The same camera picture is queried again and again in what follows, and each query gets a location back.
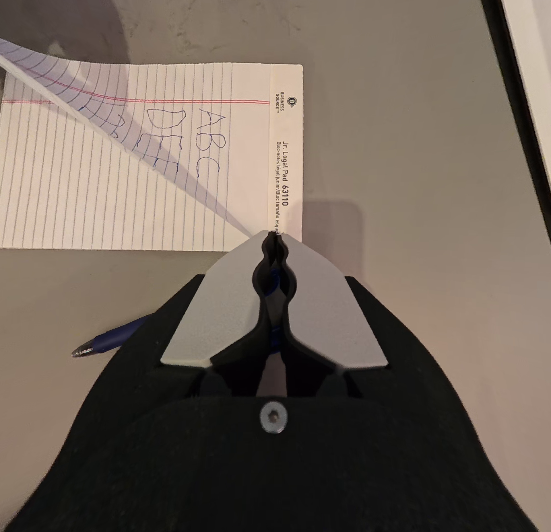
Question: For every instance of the white stand base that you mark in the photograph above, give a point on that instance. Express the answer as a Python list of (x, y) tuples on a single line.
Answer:
[(533, 46)]

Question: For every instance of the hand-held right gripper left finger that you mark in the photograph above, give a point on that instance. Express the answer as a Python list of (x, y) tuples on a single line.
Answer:
[(215, 317)]

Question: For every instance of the white lined notepad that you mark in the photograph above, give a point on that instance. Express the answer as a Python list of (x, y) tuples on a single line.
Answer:
[(286, 175)]

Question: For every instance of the written lined paper sheet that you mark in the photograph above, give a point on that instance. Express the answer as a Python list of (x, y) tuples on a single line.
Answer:
[(193, 89)]

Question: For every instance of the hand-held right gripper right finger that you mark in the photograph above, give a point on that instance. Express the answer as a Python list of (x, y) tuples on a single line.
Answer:
[(331, 317)]

